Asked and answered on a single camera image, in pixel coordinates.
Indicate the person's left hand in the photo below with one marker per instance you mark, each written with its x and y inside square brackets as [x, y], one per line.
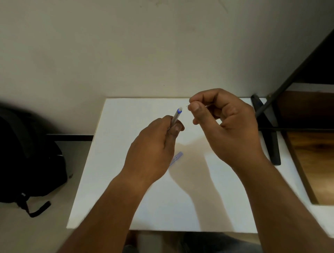
[150, 153]

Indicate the person's right hand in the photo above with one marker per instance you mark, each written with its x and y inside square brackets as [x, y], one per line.
[234, 135]

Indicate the person's right thumb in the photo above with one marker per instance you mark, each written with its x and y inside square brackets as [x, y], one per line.
[201, 112]

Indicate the person's left thumb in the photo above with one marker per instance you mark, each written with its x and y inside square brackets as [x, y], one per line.
[175, 135]

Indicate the thin pen refill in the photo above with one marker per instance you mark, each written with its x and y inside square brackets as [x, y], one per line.
[208, 105]

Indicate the clear blue-tipped pen barrel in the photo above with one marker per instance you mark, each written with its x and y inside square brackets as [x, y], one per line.
[175, 116]

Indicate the person's right forearm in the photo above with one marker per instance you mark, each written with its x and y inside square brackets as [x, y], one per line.
[281, 208]

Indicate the person's left forearm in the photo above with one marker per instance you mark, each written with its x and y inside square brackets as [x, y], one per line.
[109, 216]

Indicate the clear blue pen cap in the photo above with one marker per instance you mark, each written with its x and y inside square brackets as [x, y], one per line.
[176, 158]

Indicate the person's grey trousers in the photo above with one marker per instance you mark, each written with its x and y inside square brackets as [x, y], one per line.
[208, 243]

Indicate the brown wooden desk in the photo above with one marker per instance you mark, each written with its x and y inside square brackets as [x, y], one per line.
[313, 161]

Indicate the black backpack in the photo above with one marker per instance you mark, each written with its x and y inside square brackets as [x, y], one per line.
[28, 161]

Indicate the black metal stand frame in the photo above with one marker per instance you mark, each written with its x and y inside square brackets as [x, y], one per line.
[271, 140]

